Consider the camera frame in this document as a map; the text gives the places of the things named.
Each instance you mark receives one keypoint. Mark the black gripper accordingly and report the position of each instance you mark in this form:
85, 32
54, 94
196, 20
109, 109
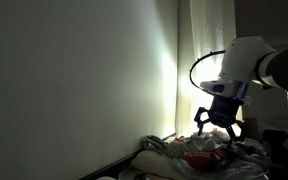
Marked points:
224, 111

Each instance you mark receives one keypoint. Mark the pile of clothes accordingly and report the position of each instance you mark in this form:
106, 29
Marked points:
247, 165

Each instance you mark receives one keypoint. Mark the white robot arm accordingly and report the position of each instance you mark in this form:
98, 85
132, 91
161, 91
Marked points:
244, 60

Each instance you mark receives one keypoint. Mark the red garment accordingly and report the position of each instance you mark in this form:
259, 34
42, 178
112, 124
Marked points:
202, 160

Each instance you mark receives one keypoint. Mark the grey white garment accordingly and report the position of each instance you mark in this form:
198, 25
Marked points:
157, 144

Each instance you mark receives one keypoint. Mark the dark checkered cloth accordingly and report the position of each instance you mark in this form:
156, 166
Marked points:
284, 146

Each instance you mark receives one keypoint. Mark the white pillow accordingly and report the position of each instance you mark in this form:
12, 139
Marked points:
149, 163

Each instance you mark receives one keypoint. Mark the white curtain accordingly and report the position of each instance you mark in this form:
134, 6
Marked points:
204, 30

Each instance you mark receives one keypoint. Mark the dark baseboard strip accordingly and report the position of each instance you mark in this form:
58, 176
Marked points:
124, 160

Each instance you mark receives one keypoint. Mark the brown wooden post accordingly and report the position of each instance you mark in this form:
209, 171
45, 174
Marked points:
251, 128

